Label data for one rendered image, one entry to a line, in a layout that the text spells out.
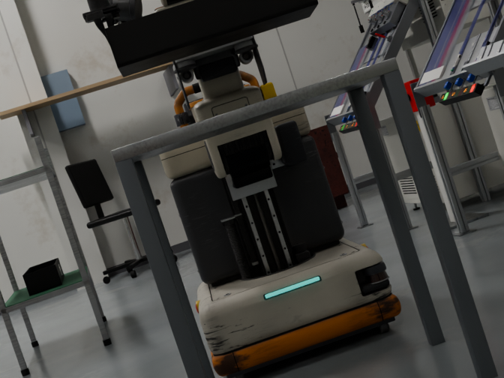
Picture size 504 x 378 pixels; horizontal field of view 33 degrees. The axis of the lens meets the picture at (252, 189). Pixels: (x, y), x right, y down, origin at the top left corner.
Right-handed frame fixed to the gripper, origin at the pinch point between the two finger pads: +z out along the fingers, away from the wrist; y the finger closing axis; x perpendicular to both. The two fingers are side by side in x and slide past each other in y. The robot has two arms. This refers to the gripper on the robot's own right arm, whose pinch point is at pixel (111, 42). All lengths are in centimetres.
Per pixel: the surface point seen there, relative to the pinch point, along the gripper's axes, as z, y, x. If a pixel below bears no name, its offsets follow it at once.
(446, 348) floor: 110, 63, -5
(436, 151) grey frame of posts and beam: 64, 125, 155
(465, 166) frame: 75, 137, 158
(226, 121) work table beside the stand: 33, 21, -41
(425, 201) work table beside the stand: 66, 60, -41
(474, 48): 26, 139, 106
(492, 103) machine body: 50, 156, 150
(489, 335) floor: 110, 75, -7
